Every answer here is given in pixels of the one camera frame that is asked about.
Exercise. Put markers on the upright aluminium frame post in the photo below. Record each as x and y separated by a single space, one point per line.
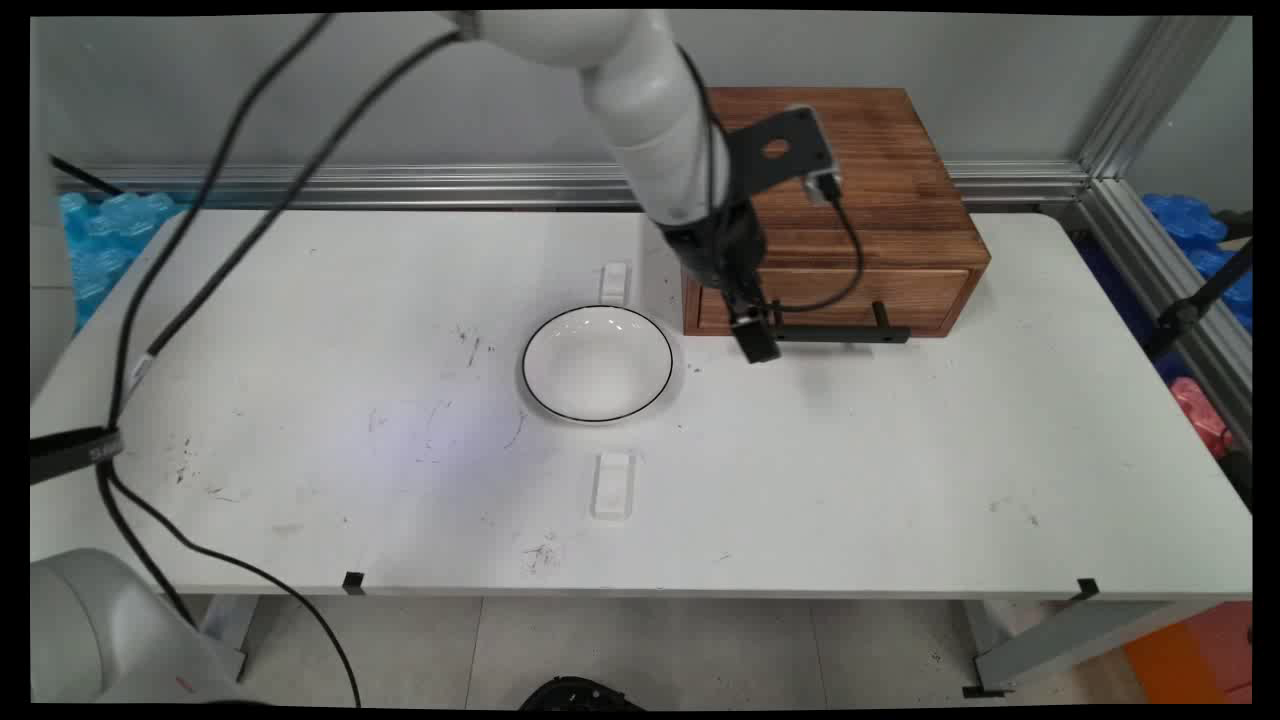
1150 100

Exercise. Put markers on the grey metal table leg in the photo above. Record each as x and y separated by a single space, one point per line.
1080 640
228 630

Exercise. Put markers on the horizontal aluminium frame rail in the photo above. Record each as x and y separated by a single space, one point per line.
450 185

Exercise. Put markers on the black round floor object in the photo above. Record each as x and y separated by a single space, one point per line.
580 694

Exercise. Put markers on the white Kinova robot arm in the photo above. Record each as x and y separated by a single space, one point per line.
640 100

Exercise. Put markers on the pink plastic bag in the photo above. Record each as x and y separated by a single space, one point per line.
1200 412

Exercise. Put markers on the orange box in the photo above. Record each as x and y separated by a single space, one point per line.
1195 655

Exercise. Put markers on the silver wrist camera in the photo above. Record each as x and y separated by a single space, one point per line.
825 170

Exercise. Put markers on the side aluminium frame rail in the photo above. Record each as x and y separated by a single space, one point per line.
1160 270

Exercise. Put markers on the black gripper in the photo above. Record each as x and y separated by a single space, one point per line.
720 250

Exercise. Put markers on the black tripod stand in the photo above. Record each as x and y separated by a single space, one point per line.
1195 305

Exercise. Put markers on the brown wooden drawer cabinet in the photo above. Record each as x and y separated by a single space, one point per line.
880 170

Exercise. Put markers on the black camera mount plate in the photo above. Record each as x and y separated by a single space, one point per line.
770 150

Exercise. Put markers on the blue plastic wrap pile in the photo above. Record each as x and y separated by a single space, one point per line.
1195 235
105 240

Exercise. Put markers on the black table edge clip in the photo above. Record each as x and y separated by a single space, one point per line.
1088 589
353 583

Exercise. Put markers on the white plate with black rim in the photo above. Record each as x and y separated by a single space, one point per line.
598 365

